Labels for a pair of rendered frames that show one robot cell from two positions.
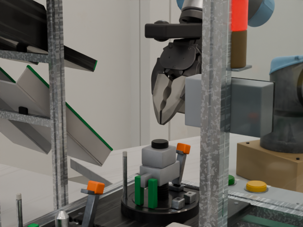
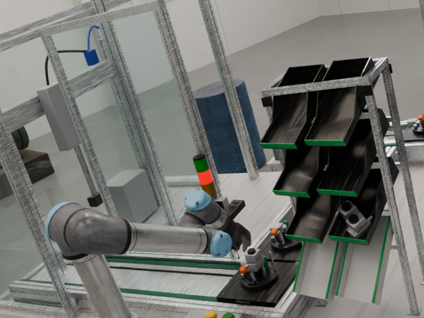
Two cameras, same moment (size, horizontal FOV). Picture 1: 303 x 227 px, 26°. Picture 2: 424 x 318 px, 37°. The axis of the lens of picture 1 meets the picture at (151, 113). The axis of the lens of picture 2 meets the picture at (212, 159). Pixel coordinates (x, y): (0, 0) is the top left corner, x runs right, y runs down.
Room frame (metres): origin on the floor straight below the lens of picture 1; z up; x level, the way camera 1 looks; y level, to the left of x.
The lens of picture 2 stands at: (3.07, 0.03, 2.14)
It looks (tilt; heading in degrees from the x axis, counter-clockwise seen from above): 19 degrees down; 182
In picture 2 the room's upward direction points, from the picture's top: 17 degrees counter-clockwise
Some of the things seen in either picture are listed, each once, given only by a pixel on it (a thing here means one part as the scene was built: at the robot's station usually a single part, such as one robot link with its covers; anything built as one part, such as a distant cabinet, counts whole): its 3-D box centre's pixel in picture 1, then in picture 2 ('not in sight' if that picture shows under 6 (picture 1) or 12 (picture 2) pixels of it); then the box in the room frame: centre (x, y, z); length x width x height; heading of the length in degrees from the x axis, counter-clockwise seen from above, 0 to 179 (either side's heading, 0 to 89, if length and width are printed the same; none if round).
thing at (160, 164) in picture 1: (156, 161); (255, 257); (1.09, -0.01, 1.06); 0.08 x 0.04 x 0.07; 145
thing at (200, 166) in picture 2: not in sight; (200, 163); (0.89, -0.11, 1.38); 0.05 x 0.05 x 0.05
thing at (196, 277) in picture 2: not in sight; (200, 284); (0.91, -0.25, 0.91); 0.84 x 0.28 x 0.10; 56
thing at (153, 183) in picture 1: (152, 193); not in sight; (1.05, 0.00, 1.01); 0.01 x 0.01 x 0.05; 56
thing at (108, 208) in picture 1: (160, 213); (260, 282); (1.10, -0.02, 0.96); 0.24 x 0.24 x 0.02; 56
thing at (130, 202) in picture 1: (160, 203); (259, 277); (1.10, -0.02, 0.98); 0.14 x 0.14 x 0.02
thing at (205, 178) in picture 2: not in sight; (204, 176); (0.89, -0.11, 1.33); 0.05 x 0.05 x 0.05
